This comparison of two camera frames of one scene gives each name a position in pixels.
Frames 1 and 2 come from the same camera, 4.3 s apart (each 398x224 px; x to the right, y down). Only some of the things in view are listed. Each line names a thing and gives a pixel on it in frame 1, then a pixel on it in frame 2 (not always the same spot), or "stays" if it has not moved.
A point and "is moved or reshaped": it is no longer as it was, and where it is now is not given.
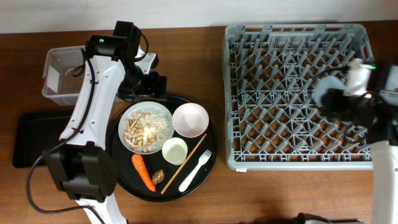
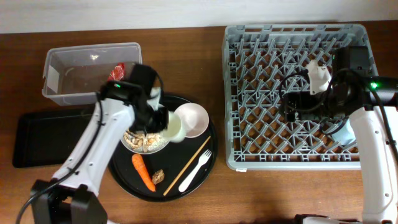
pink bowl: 190,120 stays
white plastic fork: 204,158 stays
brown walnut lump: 158,177 stays
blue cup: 329,82 is moved or reshaped
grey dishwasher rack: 273,122 stays
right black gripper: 333,101 to 302,98
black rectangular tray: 33,133 stays
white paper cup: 175,150 to 175,131
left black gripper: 156,89 to 162,124
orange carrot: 143,171 stays
